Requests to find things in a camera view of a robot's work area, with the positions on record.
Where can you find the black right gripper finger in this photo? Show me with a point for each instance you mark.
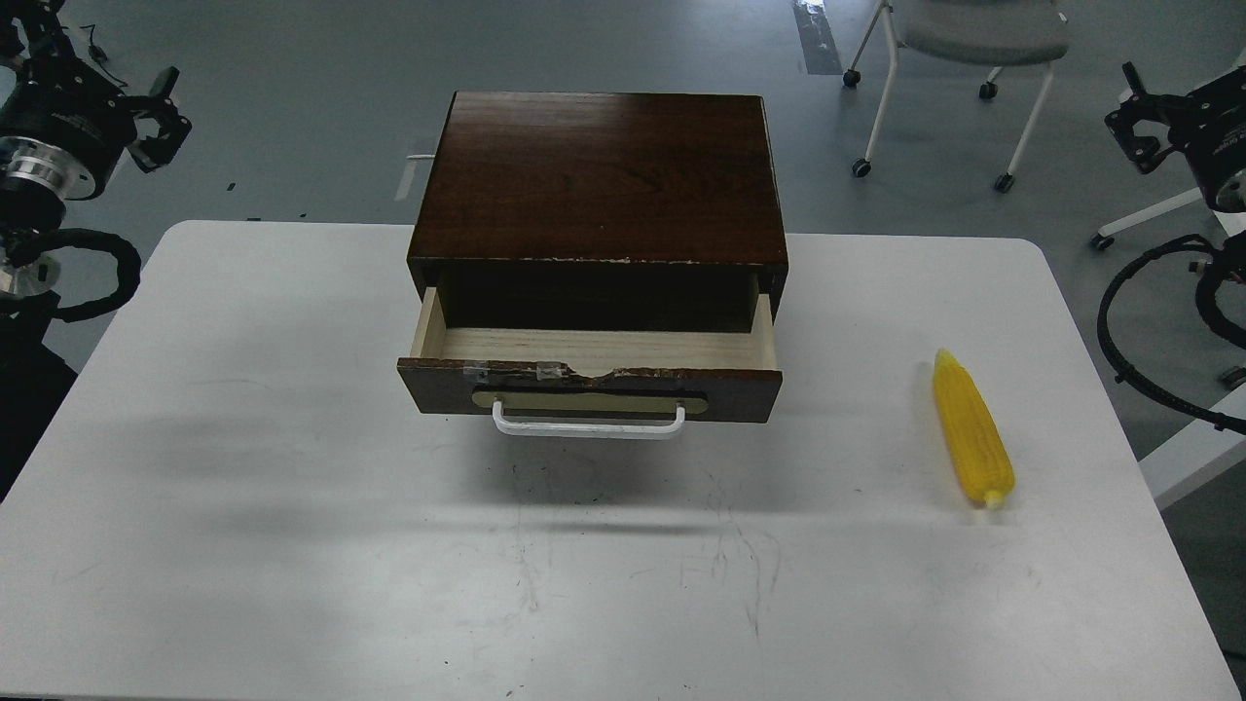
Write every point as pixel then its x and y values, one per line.
pixel 1135 87

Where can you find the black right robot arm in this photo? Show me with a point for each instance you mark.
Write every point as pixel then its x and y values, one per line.
pixel 1206 127

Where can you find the yellow toy corn cob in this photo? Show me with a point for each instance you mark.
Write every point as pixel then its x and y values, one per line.
pixel 975 446

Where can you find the wooden drawer with white handle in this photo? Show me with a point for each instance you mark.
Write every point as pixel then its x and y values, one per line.
pixel 623 384

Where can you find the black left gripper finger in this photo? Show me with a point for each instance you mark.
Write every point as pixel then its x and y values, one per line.
pixel 164 84

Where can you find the grey office chair on casters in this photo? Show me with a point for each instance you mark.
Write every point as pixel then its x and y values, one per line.
pixel 997 34

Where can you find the white table leg frame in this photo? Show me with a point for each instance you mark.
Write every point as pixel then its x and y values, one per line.
pixel 1189 459

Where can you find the dark brown wooden cabinet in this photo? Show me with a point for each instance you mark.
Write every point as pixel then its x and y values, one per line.
pixel 594 211

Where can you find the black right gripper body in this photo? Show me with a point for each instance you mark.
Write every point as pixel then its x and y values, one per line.
pixel 1148 127

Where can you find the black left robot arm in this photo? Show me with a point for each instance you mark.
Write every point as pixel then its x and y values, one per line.
pixel 65 128

